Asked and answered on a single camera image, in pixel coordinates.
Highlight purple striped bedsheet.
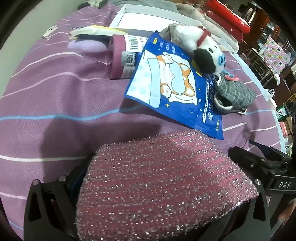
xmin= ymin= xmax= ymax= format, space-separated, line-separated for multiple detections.
xmin=0 ymin=3 xmax=285 ymax=241

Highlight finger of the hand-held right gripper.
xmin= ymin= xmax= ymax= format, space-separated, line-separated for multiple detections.
xmin=248 ymin=140 xmax=291 ymax=164
xmin=228 ymin=146 xmax=273 ymax=186

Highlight beige plaid cloth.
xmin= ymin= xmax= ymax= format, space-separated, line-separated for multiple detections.
xmin=159 ymin=23 xmax=185 ymax=43

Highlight lavender soft pad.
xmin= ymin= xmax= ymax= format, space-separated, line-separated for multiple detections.
xmin=68 ymin=39 xmax=109 ymax=53

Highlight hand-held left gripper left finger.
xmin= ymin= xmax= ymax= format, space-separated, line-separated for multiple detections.
xmin=24 ymin=154 xmax=94 ymax=241

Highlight maroon roll packet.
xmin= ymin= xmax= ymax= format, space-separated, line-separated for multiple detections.
xmin=108 ymin=34 xmax=149 ymax=80

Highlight gray blanket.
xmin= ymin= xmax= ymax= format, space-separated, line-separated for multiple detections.
xmin=111 ymin=0 xmax=178 ymax=12

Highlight blue dog-print eye mask packet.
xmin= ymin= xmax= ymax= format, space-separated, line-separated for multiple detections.
xmin=124 ymin=30 xmax=224 ymax=140

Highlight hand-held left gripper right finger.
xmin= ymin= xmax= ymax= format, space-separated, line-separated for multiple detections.
xmin=199 ymin=179 xmax=271 ymax=241

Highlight pink hair clip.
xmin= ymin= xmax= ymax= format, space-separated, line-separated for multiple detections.
xmin=223 ymin=72 xmax=238 ymax=82

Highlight dark wooden cabinet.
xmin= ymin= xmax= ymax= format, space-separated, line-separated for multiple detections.
xmin=240 ymin=2 xmax=271 ymax=35

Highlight yellow tissue pack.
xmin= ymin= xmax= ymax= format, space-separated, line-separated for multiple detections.
xmin=69 ymin=25 xmax=129 ymax=39

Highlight pink glitter sponge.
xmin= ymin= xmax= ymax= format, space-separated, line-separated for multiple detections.
xmin=74 ymin=128 xmax=259 ymax=241

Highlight red folded quilt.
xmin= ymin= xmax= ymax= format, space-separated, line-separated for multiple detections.
xmin=208 ymin=0 xmax=251 ymax=34

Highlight white cardboard box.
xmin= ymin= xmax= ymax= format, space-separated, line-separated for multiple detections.
xmin=109 ymin=4 xmax=183 ymax=37

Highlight red star-print pillow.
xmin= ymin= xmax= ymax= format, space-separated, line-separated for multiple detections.
xmin=207 ymin=9 xmax=243 ymax=42

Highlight dark crumpled cloth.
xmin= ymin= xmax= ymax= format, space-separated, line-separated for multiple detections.
xmin=77 ymin=0 xmax=111 ymax=8

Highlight green carton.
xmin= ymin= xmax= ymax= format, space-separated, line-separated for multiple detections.
xmin=277 ymin=104 xmax=293 ymax=122

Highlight grey plaid cloth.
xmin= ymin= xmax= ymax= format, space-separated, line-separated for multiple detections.
xmin=214 ymin=74 xmax=257 ymax=115

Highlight white plush dog toy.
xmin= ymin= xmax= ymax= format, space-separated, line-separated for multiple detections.
xmin=172 ymin=20 xmax=226 ymax=76

